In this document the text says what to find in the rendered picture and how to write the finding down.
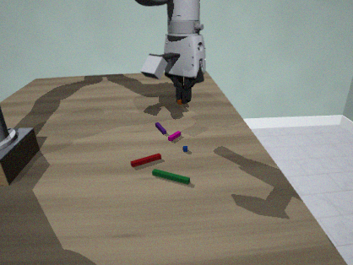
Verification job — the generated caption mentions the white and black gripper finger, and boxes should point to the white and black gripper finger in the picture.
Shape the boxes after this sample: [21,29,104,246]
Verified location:
[165,72,184,102]
[182,61,204,104]

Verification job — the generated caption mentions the green rod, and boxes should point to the green rod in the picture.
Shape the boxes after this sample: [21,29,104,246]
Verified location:
[152,169,190,184]

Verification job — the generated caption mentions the red rod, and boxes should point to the red rod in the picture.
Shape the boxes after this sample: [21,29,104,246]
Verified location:
[131,154,161,167]

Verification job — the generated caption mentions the magenta rod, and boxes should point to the magenta rod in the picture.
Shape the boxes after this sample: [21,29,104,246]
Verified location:
[168,134,176,141]
[173,131,181,138]

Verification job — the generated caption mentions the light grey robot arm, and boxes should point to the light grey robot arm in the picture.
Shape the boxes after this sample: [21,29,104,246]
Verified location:
[0,0,204,150]

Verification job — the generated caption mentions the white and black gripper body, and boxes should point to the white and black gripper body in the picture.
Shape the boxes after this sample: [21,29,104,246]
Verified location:
[164,33,206,78]

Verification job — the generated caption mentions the purple rod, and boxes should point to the purple rod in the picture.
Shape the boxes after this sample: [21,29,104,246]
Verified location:
[155,122,166,134]

